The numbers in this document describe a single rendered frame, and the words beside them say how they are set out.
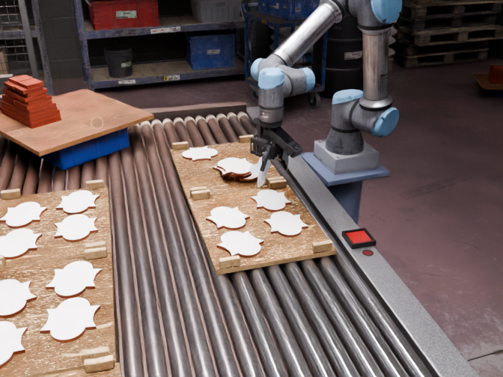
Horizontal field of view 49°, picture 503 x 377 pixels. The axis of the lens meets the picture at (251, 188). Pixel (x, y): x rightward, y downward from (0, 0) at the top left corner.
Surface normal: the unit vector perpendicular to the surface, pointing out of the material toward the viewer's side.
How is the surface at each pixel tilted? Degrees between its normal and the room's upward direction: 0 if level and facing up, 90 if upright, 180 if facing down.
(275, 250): 0
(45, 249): 0
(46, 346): 0
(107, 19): 90
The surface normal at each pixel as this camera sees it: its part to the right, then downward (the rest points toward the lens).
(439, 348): 0.00, -0.88
